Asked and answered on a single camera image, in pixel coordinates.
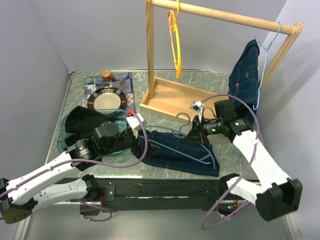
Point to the black rimmed plate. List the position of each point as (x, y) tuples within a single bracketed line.
[(108, 98)]

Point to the yellow plastic hanger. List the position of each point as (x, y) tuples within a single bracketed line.
[(175, 39)]

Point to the blue denim skirt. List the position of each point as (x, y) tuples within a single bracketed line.
[(243, 80)]

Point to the light blue wire hanger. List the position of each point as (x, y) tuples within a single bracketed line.
[(266, 49)]

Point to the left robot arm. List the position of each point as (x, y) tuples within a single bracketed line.
[(22, 196)]

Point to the light blue mug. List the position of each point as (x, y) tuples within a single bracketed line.
[(238, 152)]

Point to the patterned blue placemat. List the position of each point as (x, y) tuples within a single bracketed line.
[(115, 115)]

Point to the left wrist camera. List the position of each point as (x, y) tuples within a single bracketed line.
[(133, 122)]

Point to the gold fork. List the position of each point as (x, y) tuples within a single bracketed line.
[(111, 83)]

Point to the wooden clothes rack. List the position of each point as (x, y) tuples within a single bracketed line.
[(166, 98)]

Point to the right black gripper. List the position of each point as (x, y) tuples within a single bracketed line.
[(197, 134)]

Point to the orange cup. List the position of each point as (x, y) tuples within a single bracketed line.
[(106, 75)]

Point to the grey-blue plastic hanger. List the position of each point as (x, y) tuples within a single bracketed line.
[(190, 150)]

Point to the black garment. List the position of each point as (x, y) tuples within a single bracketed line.
[(81, 122)]

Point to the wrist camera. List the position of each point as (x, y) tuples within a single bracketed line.
[(198, 106), (133, 122)]

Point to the denim garment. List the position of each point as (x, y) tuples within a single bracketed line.
[(185, 157)]

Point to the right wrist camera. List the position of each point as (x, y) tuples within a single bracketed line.
[(198, 106)]

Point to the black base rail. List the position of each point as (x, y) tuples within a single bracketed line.
[(130, 194)]

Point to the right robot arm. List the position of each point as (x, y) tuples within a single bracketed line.
[(276, 194)]

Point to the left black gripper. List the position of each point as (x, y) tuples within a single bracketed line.
[(137, 148)]

